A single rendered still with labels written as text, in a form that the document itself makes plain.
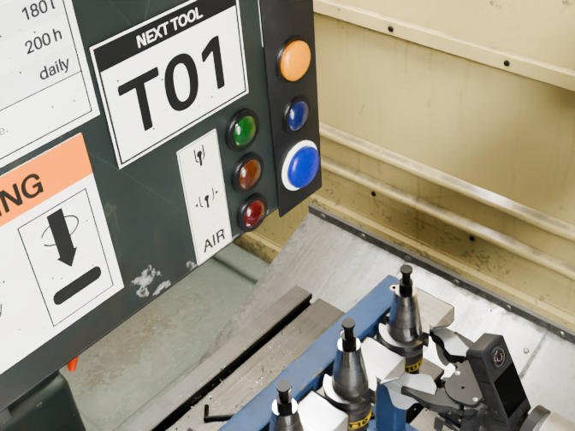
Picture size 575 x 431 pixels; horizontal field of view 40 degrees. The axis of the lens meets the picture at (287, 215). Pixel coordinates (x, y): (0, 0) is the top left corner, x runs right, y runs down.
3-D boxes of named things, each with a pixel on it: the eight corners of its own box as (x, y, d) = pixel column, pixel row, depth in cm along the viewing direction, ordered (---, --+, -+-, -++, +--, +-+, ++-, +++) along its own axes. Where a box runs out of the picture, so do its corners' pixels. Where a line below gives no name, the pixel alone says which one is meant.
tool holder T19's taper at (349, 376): (346, 362, 95) (346, 323, 90) (376, 380, 92) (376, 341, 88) (323, 384, 92) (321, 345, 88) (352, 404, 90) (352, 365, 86)
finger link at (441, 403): (398, 404, 95) (471, 421, 92) (399, 396, 94) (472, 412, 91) (406, 374, 98) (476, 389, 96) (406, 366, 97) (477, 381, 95)
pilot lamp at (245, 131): (261, 139, 48) (257, 109, 47) (236, 156, 47) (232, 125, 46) (254, 136, 49) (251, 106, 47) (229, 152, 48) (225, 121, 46)
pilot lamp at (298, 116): (312, 123, 52) (311, 95, 50) (290, 138, 51) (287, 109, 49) (305, 121, 52) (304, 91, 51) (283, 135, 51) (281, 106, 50)
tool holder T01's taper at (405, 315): (397, 310, 101) (398, 272, 96) (428, 324, 99) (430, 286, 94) (380, 333, 98) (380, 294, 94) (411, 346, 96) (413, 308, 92)
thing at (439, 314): (462, 313, 102) (462, 309, 101) (439, 337, 99) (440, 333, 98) (417, 290, 106) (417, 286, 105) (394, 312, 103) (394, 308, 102)
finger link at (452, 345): (411, 342, 108) (448, 392, 101) (414, 313, 104) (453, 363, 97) (431, 334, 109) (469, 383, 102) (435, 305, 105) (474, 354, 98)
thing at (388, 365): (413, 364, 96) (413, 360, 95) (388, 391, 93) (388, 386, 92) (368, 338, 100) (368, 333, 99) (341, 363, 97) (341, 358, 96)
